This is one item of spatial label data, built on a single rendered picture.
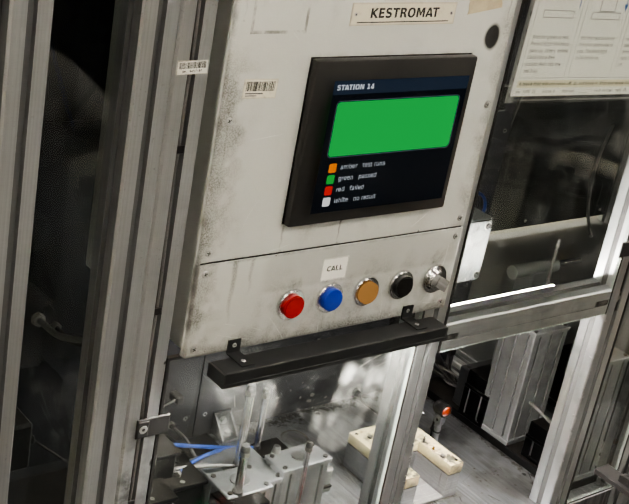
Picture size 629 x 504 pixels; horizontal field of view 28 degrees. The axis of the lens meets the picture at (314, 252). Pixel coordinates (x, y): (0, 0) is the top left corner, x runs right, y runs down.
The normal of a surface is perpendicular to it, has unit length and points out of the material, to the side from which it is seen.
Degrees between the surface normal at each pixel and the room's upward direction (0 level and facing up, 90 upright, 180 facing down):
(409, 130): 90
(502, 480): 0
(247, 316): 90
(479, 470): 0
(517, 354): 90
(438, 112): 90
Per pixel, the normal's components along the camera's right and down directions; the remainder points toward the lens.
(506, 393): -0.78, 0.12
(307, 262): 0.60, 0.41
